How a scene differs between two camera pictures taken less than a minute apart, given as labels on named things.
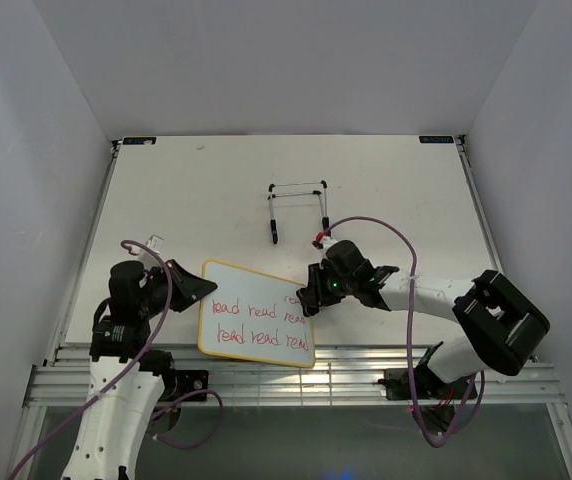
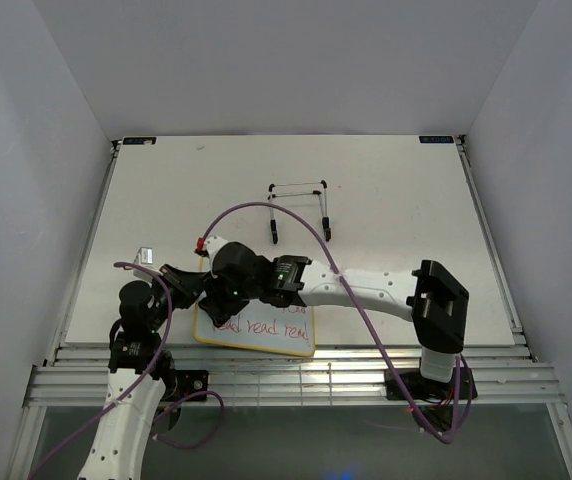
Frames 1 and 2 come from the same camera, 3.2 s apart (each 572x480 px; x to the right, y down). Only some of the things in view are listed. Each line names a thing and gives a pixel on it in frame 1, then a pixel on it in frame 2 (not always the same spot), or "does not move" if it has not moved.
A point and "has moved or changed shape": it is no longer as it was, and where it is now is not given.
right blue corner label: (436, 139) does not move
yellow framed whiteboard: (254, 316) has moved or changed shape
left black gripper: (189, 285) does not move
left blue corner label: (138, 140) does not move
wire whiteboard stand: (323, 205) does not move
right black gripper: (315, 295) -> (218, 305)
